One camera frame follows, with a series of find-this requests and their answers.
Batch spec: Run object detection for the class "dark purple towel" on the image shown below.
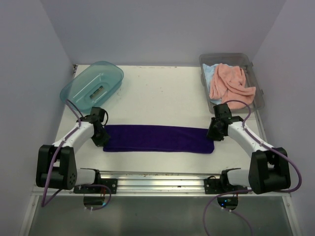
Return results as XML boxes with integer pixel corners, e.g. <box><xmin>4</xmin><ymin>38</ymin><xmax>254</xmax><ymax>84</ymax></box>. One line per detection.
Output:
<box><xmin>103</xmin><ymin>125</ymin><xmax>215</xmax><ymax>154</ymax></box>

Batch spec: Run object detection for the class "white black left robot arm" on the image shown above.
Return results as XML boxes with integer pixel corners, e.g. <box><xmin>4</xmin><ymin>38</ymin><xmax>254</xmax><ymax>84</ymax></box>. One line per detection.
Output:
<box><xmin>35</xmin><ymin>107</ymin><xmax>110</xmax><ymax>193</ymax></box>

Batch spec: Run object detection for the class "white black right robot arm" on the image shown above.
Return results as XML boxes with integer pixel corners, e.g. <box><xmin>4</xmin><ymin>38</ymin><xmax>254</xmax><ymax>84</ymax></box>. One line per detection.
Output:
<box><xmin>207</xmin><ymin>104</ymin><xmax>291</xmax><ymax>194</ymax></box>

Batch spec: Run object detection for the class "pink towel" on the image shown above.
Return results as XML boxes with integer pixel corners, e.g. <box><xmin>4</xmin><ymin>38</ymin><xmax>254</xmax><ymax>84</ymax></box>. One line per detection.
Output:
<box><xmin>209</xmin><ymin>63</ymin><xmax>256</xmax><ymax>110</ymax></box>

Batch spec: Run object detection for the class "teal plastic tub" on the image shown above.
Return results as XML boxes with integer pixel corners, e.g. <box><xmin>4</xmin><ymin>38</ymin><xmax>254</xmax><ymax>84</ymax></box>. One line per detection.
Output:
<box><xmin>60</xmin><ymin>61</ymin><xmax>124</xmax><ymax>114</ymax></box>

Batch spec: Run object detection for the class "light blue towel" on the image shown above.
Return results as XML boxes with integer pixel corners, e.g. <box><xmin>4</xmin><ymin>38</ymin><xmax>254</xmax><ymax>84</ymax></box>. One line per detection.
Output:
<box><xmin>202</xmin><ymin>64</ymin><xmax>218</xmax><ymax>97</ymax></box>

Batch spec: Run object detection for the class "clear grey plastic bin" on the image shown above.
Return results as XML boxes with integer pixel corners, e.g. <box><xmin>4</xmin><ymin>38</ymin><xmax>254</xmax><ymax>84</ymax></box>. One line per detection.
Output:
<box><xmin>199</xmin><ymin>53</ymin><xmax>264</xmax><ymax>114</ymax></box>

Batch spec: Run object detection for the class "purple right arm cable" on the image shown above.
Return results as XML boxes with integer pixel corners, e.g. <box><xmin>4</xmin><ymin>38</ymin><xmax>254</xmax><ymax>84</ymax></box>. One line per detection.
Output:
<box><xmin>202</xmin><ymin>99</ymin><xmax>303</xmax><ymax>236</ymax></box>

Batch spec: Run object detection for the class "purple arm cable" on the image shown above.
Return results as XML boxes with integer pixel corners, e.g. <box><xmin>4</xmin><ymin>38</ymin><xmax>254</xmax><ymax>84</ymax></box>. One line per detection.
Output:
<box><xmin>202</xmin><ymin>99</ymin><xmax>303</xmax><ymax>236</ymax></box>
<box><xmin>40</xmin><ymin>98</ymin><xmax>113</xmax><ymax>207</ymax></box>

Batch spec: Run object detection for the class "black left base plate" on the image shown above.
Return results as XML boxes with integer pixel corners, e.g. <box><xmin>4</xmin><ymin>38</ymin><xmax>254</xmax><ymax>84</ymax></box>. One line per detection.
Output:
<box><xmin>73</xmin><ymin>178</ymin><xmax>118</xmax><ymax>194</ymax></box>

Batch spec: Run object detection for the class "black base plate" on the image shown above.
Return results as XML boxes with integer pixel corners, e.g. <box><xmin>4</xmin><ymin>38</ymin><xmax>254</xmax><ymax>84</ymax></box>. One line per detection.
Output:
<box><xmin>203</xmin><ymin>176</ymin><xmax>248</xmax><ymax>195</ymax></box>
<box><xmin>73</xmin><ymin>178</ymin><xmax>118</xmax><ymax>194</ymax></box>

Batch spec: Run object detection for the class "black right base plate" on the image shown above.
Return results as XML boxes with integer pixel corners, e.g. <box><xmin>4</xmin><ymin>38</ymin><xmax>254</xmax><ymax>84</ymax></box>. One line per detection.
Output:
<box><xmin>203</xmin><ymin>176</ymin><xmax>248</xmax><ymax>195</ymax></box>

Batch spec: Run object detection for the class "aluminium mounting rail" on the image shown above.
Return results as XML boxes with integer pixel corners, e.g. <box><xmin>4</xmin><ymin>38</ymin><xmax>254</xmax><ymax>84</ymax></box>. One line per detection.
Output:
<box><xmin>31</xmin><ymin>172</ymin><xmax>292</xmax><ymax>197</ymax></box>

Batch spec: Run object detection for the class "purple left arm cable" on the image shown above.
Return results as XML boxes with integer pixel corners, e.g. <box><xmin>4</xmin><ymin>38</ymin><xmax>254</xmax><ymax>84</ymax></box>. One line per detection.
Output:
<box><xmin>40</xmin><ymin>98</ymin><xmax>113</xmax><ymax>207</ymax></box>

